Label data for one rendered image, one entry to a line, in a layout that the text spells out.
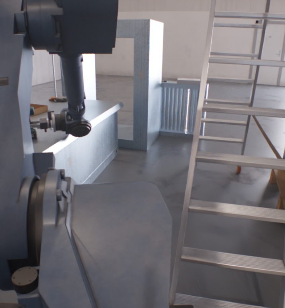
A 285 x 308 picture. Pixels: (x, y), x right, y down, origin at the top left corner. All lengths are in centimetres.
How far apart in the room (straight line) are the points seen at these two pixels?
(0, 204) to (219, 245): 166
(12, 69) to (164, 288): 82
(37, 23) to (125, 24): 235
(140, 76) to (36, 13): 236
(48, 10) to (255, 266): 136
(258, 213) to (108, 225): 81
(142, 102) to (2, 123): 269
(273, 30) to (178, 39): 330
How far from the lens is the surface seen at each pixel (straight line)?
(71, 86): 180
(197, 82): 404
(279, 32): 1117
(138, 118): 356
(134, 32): 346
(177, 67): 1128
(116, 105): 321
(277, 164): 135
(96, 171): 294
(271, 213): 138
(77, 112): 202
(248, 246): 220
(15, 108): 96
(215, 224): 234
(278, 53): 1117
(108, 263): 65
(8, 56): 110
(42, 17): 122
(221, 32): 1109
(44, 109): 299
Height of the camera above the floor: 132
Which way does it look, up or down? 22 degrees down
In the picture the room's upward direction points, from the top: 1 degrees clockwise
